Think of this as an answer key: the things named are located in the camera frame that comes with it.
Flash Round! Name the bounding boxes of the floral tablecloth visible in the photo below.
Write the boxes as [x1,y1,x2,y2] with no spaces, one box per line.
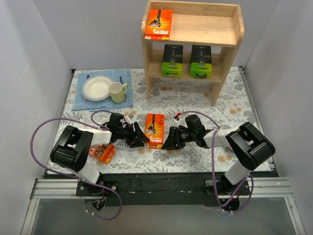
[58,67,256,174]

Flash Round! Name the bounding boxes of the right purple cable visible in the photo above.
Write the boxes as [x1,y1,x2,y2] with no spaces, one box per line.
[179,111,255,213]

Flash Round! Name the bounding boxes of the purple cable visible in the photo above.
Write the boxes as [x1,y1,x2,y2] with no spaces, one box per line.
[30,110,123,220]
[179,111,255,213]

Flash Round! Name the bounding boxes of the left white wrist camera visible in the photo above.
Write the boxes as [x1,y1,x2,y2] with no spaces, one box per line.
[124,113,134,125]

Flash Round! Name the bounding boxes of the wooden two-tier shelf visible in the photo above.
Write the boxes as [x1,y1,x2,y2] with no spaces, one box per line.
[141,0,245,105]

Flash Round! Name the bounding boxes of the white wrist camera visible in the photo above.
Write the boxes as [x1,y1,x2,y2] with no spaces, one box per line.
[173,112,187,128]
[124,113,134,125]

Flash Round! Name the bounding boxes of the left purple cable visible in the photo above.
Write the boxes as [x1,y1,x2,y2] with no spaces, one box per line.
[30,110,123,220]

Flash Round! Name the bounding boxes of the yellow mug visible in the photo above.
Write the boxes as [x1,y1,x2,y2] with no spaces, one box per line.
[108,82,129,103]

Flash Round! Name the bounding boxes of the orange razor box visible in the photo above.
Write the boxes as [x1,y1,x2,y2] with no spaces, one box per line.
[89,144,116,164]
[144,114,165,149]
[144,9,173,40]

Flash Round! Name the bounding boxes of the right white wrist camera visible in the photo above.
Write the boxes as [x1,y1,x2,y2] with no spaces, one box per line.
[173,112,187,128]

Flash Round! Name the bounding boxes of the blue checkered cloth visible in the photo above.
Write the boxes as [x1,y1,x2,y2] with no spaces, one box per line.
[72,69,133,112]

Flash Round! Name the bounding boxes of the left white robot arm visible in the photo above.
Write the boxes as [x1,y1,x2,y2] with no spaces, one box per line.
[50,113,149,196]

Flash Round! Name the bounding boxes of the white plate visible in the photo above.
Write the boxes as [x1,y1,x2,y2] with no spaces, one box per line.
[81,75,113,101]

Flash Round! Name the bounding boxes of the green black razor box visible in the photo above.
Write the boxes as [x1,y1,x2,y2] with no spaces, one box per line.
[189,45,212,79]
[161,44,183,78]

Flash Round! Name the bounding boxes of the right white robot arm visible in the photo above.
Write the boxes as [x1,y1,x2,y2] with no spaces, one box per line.
[161,111,276,195]

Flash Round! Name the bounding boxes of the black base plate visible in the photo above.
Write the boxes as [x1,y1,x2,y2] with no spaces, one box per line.
[75,171,252,208]

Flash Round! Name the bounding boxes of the black knife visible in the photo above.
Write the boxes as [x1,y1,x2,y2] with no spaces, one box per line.
[119,76,127,102]

